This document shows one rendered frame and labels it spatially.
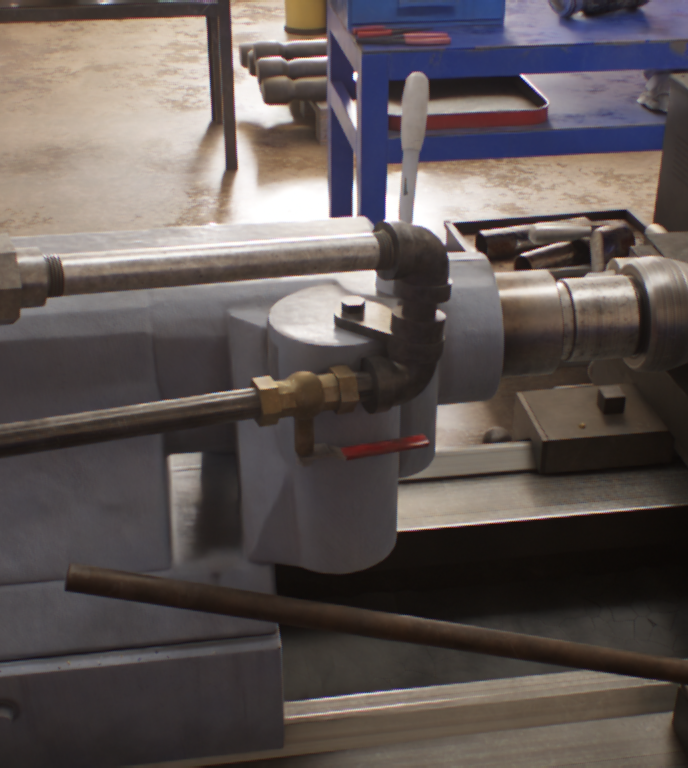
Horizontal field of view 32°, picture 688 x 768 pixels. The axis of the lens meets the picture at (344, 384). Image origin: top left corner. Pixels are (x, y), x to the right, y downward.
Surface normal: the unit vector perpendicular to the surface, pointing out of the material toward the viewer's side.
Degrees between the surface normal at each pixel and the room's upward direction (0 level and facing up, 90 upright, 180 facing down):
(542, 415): 0
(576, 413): 0
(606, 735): 0
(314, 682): 21
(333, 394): 68
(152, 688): 90
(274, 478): 79
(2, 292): 101
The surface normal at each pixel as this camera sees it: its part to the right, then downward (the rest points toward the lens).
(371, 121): 0.15, 0.48
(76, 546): 0.14, 0.08
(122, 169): 0.00, -0.87
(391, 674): 0.33, -0.80
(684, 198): -0.99, 0.07
